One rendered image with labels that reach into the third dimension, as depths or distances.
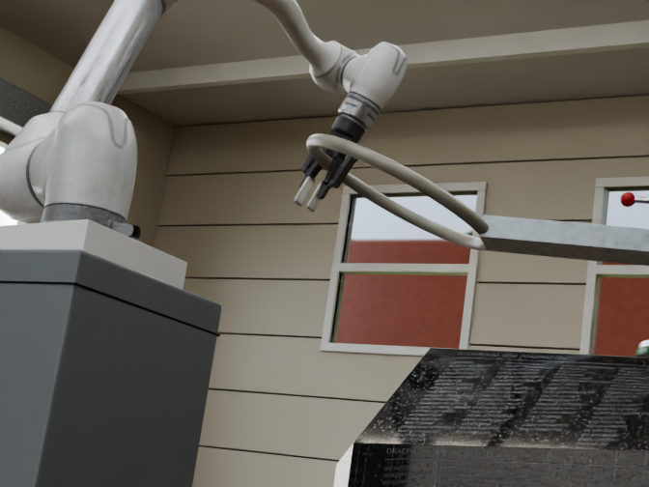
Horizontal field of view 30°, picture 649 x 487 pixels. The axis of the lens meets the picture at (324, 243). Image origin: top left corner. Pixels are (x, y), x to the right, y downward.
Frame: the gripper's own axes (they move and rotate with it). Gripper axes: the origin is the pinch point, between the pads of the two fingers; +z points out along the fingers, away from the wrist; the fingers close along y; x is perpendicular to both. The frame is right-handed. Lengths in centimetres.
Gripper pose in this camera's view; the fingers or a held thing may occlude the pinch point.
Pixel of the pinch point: (310, 194)
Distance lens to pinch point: 290.0
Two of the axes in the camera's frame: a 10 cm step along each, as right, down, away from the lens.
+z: -5.0, 8.6, -1.0
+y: 7.3, 3.6, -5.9
